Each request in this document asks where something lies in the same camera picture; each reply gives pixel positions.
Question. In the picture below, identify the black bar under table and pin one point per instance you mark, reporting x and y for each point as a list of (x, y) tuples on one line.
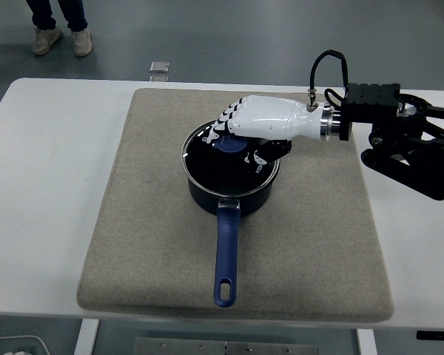
[(436, 335)]

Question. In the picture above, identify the person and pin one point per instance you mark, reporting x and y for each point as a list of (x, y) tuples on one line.
[(40, 11)]

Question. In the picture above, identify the grey metal plate with screws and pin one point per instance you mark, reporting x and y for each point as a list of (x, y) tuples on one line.
[(170, 347)]

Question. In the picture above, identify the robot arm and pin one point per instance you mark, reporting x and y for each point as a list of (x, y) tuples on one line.
[(370, 98)]

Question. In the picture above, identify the white table leg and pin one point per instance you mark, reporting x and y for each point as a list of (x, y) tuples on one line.
[(366, 344), (87, 338)]

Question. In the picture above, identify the white rounded floor frame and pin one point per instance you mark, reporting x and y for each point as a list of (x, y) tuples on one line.
[(22, 336)]

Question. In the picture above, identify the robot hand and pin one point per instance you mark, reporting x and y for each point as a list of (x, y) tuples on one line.
[(270, 118)]

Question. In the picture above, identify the beige fabric mat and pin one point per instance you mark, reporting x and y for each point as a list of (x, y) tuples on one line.
[(151, 240)]

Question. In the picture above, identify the shiny metal floor plate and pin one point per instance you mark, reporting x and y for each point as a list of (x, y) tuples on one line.
[(159, 78), (159, 66)]

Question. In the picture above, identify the glass pot lid blue knob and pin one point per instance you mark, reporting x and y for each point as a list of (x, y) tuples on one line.
[(214, 170)]

